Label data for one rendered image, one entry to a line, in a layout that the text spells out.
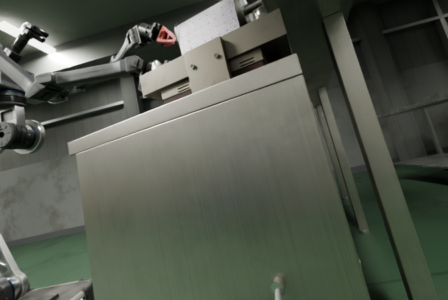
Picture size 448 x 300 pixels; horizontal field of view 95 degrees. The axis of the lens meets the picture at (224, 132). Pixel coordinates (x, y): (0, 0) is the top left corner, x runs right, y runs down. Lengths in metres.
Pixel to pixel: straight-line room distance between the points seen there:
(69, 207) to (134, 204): 4.96
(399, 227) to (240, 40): 0.69
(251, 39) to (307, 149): 0.27
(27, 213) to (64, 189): 0.96
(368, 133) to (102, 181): 0.78
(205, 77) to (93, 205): 0.45
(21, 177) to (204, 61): 5.96
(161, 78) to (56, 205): 5.24
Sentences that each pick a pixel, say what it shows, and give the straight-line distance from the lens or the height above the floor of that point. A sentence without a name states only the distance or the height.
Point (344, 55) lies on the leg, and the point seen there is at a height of 0.99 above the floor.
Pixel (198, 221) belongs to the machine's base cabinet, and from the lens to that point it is 0.46.
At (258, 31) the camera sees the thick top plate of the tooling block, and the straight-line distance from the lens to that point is 0.50.
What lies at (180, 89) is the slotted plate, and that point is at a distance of 0.56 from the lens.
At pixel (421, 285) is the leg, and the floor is 0.29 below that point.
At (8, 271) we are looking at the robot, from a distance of 1.81.
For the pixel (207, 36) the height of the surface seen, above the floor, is 1.18.
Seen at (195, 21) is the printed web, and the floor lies 1.26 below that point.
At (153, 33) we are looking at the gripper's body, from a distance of 0.97.
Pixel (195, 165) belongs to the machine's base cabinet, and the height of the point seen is 0.75.
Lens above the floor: 0.75
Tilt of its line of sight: 8 degrees up
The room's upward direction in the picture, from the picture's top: 13 degrees counter-clockwise
